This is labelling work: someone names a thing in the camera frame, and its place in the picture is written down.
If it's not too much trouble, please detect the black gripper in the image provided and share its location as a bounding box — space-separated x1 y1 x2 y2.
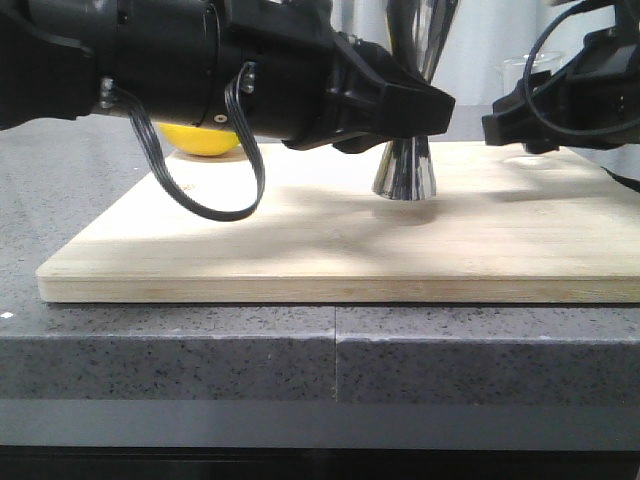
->
482 1 639 154
215 1 455 153

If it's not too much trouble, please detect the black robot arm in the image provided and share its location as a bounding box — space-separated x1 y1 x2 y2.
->
1 1 455 153

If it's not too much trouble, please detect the steel hourglass jigger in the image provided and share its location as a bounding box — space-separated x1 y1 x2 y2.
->
372 0 459 201

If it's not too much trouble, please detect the thin black cable gripper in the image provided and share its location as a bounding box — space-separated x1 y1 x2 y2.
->
522 0 640 139

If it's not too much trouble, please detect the clear glass beaker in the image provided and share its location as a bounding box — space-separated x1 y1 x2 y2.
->
494 50 566 99

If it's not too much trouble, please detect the grey curtain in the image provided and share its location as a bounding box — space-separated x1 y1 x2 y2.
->
331 0 614 106

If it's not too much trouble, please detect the black ribbon cable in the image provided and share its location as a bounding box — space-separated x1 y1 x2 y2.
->
99 77 266 222

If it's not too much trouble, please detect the light wooden cutting board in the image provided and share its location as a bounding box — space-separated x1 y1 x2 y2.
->
36 142 639 303

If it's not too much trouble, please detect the yellow lemon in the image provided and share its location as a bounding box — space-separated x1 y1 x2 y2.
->
156 123 240 157

